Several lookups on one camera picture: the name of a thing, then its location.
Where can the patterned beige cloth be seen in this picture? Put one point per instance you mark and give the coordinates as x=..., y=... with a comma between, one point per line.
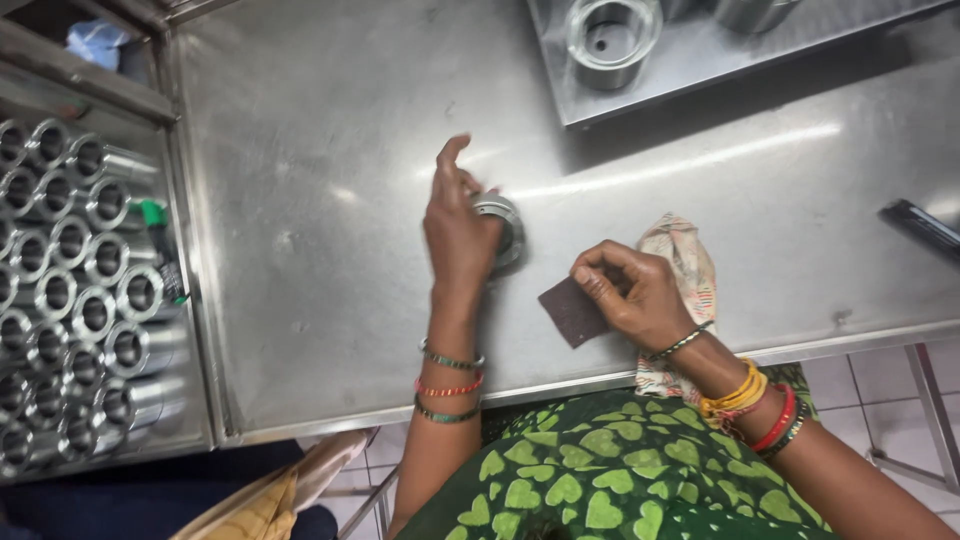
x=686, y=255

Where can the beige yellow cloth bag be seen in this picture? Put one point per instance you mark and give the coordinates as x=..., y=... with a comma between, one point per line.
x=255, y=502

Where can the light blue cloth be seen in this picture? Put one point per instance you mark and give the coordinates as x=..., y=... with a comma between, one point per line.
x=97, y=41

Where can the yellow thread wristbands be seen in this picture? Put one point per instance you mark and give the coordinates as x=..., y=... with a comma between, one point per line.
x=739, y=397

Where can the flat steel tray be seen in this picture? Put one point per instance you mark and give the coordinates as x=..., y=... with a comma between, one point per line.
x=712, y=67

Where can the brown abrasive pad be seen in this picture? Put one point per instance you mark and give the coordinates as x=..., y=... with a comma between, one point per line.
x=571, y=315

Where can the thin green bangle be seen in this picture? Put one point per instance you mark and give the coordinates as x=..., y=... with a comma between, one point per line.
x=450, y=361
x=444, y=416

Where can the rows of steel tube parts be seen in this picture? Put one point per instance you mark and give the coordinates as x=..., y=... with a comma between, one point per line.
x=75, y=300

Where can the green heart print dress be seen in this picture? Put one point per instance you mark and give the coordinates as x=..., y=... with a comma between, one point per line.
x=600, y=472

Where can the red gold bangle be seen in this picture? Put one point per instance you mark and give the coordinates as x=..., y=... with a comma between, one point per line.
x=448, y=390

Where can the large steel cup part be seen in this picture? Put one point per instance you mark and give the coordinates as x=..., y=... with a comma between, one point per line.
x=611, y=41

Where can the person's left fingers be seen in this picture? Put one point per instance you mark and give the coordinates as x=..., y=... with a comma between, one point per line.
x=452, y=169

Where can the person's left hand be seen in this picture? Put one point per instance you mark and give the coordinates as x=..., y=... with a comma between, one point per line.
x=457, y=240

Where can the steel cylinder part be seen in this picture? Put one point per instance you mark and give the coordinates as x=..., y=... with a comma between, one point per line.
x=754, y=13

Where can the person's right hand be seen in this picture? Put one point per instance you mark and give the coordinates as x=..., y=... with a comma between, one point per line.
x=641, y=300

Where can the steel table leg frame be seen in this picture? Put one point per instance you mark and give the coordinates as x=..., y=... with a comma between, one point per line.
x=926, y=420

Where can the green capped marker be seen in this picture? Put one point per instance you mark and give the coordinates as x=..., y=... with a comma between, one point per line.
x=161, y=240

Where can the dark blue cloth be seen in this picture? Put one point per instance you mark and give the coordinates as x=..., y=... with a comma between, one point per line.
x=112, y=495

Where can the plain red bangle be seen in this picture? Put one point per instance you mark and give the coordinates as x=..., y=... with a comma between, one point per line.
x=776, y=424

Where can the steel crate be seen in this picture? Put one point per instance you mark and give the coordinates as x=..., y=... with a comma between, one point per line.
x=191, y=360

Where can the black flat tool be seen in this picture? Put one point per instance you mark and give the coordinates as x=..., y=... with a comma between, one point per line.
x=922, y=225

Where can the green gold bangle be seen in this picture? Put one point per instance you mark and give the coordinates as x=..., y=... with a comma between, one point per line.
x=791, y=433

